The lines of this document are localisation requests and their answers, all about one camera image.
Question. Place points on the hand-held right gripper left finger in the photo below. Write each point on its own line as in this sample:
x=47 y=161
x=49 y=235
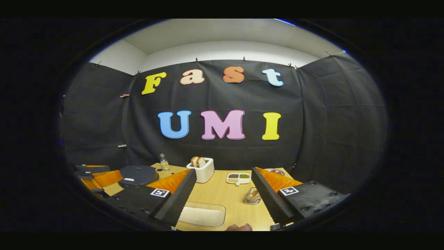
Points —
x=178 y=198

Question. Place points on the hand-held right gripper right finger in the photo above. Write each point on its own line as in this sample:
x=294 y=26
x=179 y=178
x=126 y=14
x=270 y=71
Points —
x=269 y=198

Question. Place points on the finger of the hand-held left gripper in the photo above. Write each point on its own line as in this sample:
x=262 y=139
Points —
x=93 y=169
x=105 y=178

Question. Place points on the dark rice cooker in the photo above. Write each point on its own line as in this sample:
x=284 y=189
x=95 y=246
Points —
x=138 y=173

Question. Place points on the white plate with meat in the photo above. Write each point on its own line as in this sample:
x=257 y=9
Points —
x=276 y=172

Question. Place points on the white toaster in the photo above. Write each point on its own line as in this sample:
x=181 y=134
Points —
x=203 y=173

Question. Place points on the white divided seasoning dish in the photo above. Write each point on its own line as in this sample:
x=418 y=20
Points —
x=238 y=178

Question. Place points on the small glass bottle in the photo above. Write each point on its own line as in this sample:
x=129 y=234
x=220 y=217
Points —
x=164 y=163

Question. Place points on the toast bread slice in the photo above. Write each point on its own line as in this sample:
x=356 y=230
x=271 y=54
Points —
x=194 y=161
x=201 y=162

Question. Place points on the black backdrop cloth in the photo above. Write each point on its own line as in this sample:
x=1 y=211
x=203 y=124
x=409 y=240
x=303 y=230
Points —
x=225 y=152

